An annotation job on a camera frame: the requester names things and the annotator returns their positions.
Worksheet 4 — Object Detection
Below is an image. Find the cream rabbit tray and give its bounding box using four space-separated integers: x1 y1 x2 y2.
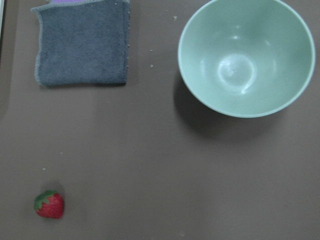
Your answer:
0 0 5 30

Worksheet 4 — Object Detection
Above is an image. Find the green bowl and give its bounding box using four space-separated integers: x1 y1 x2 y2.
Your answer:
177 0 316 118

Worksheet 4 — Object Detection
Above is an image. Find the red strawberry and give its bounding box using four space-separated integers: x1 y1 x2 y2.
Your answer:
33 190 64 219

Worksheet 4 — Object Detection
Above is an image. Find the grey folded cloth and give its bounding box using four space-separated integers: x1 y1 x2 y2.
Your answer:
31 0 131 86

